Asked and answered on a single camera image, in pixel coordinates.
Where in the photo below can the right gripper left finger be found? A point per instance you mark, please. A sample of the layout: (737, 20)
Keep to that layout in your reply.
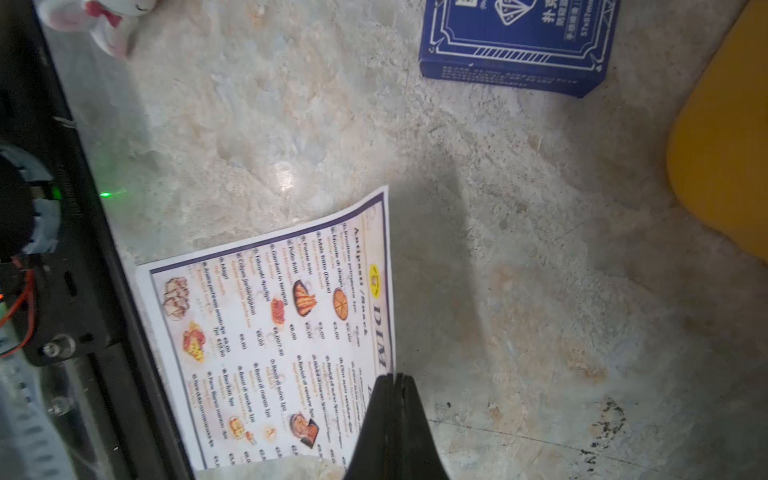
(373, 454)

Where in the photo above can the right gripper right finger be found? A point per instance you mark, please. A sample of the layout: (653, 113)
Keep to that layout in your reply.
(416, 455)

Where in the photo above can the dim sum menu sheet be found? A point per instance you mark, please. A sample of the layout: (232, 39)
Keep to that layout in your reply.
(271, 346)

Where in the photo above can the yellow plastic tray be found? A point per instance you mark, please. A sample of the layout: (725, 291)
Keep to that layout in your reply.
(717, 151)

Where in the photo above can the blue playing card box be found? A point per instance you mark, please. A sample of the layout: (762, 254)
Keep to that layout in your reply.
(559, 46)

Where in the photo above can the pink white plush toy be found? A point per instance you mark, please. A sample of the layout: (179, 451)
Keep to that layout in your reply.
(110, 23)

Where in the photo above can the white slotted cable duct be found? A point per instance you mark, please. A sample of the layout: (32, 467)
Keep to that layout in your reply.
(31, 447)

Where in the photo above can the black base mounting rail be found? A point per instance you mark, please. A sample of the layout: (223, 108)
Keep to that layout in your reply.
(66, 306)

